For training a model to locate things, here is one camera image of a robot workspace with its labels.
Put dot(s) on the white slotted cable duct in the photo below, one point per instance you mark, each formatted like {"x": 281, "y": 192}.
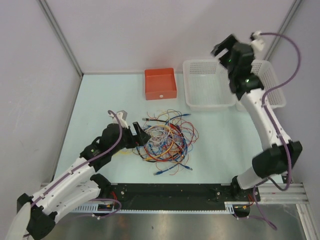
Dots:
{"x": 92, "y": 208}

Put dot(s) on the orange square box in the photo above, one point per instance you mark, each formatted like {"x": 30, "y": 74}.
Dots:
{"x": 160, "y": 84}

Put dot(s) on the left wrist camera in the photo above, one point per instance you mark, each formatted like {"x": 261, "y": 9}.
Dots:
{"x": 119, "y": 116}

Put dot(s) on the right white plastic basket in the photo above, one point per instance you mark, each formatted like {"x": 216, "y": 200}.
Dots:
{"x": 265, "y": 71}

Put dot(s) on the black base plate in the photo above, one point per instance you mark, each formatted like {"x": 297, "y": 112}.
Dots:
{"x": 173, "y": 196}

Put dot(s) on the left white plastic basket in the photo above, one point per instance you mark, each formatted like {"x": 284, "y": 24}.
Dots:
{"x": 206, "y": 85}

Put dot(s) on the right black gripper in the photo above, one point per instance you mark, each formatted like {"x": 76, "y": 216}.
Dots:
{"x": 227, "y": 44}

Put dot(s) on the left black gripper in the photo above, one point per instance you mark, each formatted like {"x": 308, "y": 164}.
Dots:
{"x": 138, "y": 139}

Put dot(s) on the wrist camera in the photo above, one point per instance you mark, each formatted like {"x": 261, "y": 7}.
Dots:
{"x": 257, "y": 41}
{"x": 119, "y": 116}

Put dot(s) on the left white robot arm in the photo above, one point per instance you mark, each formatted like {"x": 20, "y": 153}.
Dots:
{"x": 81, "y": 182}

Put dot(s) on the white plastic basket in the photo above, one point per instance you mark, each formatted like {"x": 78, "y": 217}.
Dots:
{"x": 265, "y": 71}
{"x": 206, "y": 85}

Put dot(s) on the aluminium frame rail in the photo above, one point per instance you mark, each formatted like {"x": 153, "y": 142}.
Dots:
{"x": 270, "y": 194}

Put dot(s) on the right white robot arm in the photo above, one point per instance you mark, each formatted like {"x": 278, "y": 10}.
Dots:
{"x": 279, "y": 152}

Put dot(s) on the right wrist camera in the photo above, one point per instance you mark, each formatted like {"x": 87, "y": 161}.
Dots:
{"x": 257, "y": 41}

